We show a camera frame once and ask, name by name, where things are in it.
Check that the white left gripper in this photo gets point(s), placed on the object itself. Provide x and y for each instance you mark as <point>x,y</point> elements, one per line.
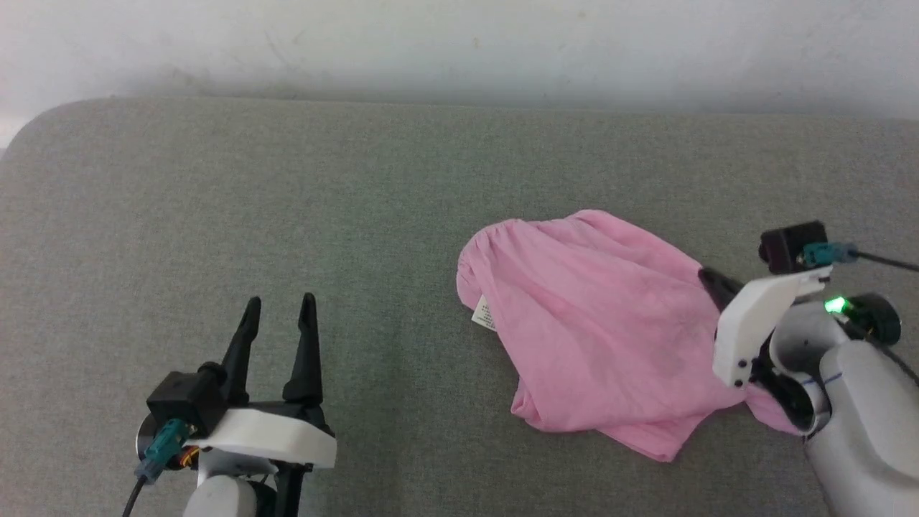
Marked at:
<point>273,434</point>

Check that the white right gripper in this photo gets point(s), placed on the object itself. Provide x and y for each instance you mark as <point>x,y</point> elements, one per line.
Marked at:
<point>747,323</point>

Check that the pink garment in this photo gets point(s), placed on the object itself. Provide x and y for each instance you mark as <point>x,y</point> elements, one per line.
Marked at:
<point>589,323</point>

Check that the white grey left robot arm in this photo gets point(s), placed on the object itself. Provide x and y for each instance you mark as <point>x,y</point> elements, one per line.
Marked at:
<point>222,499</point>

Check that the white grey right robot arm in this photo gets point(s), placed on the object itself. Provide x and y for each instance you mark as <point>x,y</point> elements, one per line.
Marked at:
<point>861,431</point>

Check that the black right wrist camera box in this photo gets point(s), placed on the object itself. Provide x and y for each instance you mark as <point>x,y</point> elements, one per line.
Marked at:
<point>786,244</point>

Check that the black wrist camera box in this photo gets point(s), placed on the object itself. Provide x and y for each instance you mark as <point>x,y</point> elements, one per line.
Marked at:
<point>786,244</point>
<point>183,398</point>

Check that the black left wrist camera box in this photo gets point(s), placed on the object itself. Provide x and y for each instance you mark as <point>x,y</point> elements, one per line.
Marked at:
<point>183,398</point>

